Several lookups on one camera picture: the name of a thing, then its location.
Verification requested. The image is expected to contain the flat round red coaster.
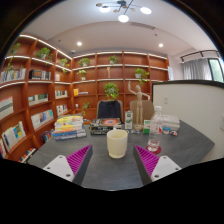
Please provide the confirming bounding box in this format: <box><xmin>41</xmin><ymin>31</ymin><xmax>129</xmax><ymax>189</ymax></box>
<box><xmin>145</xmin><ymin>144</ymin><xmax>162</xmax><ymax>155</ymax></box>

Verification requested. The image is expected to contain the ceiling air vent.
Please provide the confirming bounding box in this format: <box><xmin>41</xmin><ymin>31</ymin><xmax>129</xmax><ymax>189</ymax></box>
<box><xmin>129</xmin><ymin>21</ymin><xmax>154</xmax><ymax>31</ymax></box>

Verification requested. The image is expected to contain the green white box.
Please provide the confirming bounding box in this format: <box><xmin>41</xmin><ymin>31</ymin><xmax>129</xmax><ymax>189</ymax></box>
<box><xmin>142</xmin><ymin>119</ymin><xmax>153</xmax><ymax>135</ymax></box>

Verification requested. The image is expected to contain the grey curtain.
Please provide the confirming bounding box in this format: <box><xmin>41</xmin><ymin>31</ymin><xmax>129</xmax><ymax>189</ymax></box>
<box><xmin>182</xmin><ymin>58</ymin><xmax>213</xmax><ymax>81</ymax></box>

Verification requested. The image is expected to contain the black ceiling track rail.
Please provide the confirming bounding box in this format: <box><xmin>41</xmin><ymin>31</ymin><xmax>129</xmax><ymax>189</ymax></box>
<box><xmin>179</xmin><ymin>49</ymin><xmax>221</xmax><ymax>64</ymax></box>

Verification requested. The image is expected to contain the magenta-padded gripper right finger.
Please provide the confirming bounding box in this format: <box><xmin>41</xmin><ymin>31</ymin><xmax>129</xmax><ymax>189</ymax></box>
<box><xmin>133</xmin><ymin>144</ymin><xmax>182</xmax><ymax>186</ymax></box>

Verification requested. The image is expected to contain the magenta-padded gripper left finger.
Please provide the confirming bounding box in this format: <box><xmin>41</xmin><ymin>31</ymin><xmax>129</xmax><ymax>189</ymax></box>
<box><xmin>42</xmin><ymin>144</ymin><xmax>94</xmax><ymax>186</ymax></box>

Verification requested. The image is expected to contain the stack of white books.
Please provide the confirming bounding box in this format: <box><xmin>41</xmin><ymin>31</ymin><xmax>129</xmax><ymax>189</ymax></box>
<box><xmin>161</xmin><ymin>114</ymin><xmax>181</xmax><ymax>132</ymax></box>

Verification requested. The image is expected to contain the clear plastic water bottle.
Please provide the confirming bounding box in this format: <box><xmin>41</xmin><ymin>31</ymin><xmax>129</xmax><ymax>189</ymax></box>
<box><xmin>146</xmin><ymin>105</ymin><xmax>164</xmax><ymax>153</ymax></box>

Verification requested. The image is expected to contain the small green white carton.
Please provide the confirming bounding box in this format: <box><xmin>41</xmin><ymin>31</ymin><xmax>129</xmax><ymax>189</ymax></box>
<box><xmin>124</xmin><ymin>110</ymin><xmax>134</xmax><ymax>130</ymax></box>

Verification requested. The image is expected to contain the dark upholstered chair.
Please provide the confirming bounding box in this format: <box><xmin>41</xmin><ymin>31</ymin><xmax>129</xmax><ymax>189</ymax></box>
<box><xmin>96</xmin><ymin>99</ymin><xmax>124</xmax><ymax>123</ymax></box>

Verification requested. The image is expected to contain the stack of colourful books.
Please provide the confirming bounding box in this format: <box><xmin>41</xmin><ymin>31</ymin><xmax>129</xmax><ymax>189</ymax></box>
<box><xmin>51</xmin><ymin>114</ymin><xmax>88</xmax><ymax>141</ymax></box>

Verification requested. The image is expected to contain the window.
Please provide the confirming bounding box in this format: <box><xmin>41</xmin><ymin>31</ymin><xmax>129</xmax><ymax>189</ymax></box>
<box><xmin>208</xmin><ymin>57</ymin><xmax>224</xmax><ymax>83</ymax></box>

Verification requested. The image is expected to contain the wooden shelf unit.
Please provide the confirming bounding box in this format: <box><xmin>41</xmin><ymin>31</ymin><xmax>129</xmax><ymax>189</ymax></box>
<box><xmin>0</xmin><ymin>33</ymin><xmax>171</xmax><ymax>164</ymax></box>

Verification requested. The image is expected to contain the tan chair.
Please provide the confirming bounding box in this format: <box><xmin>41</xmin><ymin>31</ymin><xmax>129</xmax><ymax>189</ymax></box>
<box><xmin>129</xmin><ymin>99</ymin><xmax>155</xmax><ymax>124</ymax></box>

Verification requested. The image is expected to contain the wooden artist mannequin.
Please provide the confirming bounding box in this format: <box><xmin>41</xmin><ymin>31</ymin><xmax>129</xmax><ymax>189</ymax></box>
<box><xmin>127</xmin><ymin>80</ymin><xmax>151</xmax><ymax>131</ymax></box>

